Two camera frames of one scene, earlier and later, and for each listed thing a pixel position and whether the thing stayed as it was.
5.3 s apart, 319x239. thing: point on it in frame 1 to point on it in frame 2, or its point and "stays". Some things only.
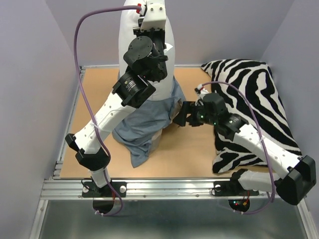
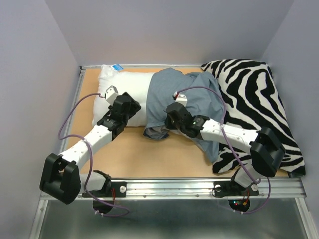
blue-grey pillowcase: [136, 132] to [204, 99]
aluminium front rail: [52, 189] stays
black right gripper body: [203, 117] to [171, 124]
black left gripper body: [157, 37] to [133, 108]
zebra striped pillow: [250, 91] stays
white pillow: [164, 89] to [136, 84]
